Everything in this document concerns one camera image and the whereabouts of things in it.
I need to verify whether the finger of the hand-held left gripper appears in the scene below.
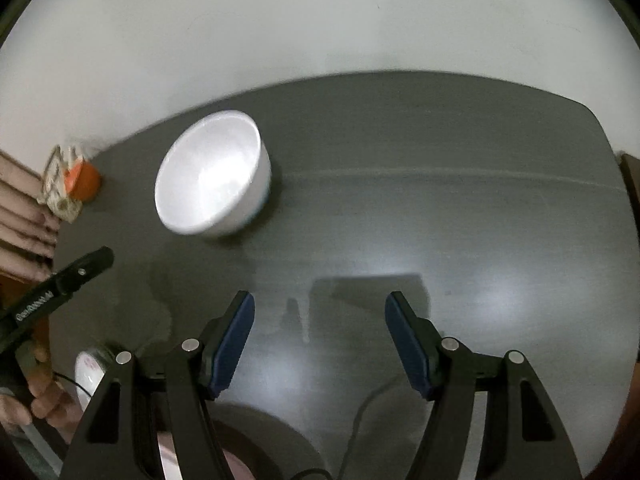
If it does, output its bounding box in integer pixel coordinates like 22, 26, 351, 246
49, 246, 115, 297

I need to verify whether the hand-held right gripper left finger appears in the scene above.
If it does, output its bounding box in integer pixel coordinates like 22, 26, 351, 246
57, 290, 257, 480

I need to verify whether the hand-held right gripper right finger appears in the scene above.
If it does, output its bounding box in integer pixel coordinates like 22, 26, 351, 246
384, 290, 584, 480

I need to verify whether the white plate with rose print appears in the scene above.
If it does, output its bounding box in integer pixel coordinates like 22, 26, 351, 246
74, 344, 121, 411

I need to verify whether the white bowl with blue base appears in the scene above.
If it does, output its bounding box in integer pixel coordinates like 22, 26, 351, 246
154, 110, 273, 239

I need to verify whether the person's left hand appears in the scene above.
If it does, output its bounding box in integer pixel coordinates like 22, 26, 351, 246
0, 345, 85, 432

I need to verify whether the floral ceramic teapot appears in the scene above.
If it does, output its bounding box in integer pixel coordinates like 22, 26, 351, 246
37, 142, 86, 223

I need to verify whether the beige patterned curtain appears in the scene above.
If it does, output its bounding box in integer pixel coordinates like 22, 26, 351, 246
0, 149, 63, 281

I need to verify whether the orange cup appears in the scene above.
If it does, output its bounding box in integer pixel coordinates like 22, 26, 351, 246
64, 159, 102, 202

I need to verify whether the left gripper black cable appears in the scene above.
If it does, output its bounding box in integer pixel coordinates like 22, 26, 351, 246
50, 372, 98, 403

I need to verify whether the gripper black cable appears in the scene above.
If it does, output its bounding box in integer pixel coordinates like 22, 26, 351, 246
280, 377, 396, 480
50, 372, 98, 403

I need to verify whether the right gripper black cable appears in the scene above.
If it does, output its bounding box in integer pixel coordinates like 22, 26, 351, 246
280, 377, 396, 480

